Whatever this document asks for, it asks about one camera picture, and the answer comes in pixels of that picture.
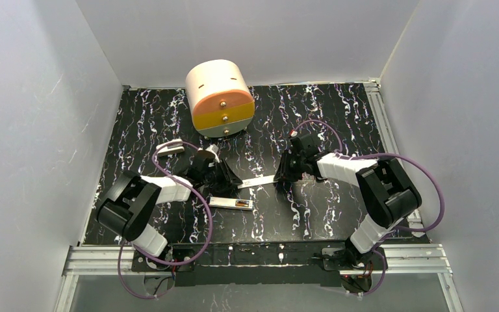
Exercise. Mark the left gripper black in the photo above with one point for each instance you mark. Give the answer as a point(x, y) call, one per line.
point(222, 180)

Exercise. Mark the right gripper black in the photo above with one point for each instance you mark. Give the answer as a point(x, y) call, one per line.
point(290, 163)

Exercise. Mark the white remote control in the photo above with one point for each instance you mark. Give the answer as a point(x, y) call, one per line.
point(227, 203)

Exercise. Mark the small brown battery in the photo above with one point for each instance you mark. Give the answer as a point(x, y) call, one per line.
point(243, 204)

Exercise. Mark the white remote battery cover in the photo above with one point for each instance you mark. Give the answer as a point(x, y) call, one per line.
point(256, 181)

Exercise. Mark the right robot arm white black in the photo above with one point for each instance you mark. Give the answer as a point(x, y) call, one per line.
point(388, 193)

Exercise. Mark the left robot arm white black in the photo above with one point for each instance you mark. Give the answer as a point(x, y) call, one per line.
point(127, 206)

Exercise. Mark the white stapler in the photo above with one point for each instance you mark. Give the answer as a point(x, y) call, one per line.
point(170, 148)

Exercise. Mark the round pastel drawer box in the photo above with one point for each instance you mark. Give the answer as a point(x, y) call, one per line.
point(220, 101)

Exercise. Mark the black marble pattern mat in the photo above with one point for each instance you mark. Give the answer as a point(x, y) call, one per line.
point(340, 114)

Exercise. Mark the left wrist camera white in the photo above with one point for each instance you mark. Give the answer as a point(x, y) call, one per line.
point(213, 148)

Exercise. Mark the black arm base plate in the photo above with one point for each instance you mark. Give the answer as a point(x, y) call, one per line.
point(326, 263)

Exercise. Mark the aluminium frame rail front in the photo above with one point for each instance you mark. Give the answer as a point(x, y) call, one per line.
point(103, 260)

